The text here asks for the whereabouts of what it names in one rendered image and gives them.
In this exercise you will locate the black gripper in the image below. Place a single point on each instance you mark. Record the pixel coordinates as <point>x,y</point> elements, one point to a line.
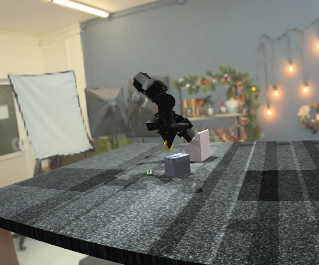
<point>169,131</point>

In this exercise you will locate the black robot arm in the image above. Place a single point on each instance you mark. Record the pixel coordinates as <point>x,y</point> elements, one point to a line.
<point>153,89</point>

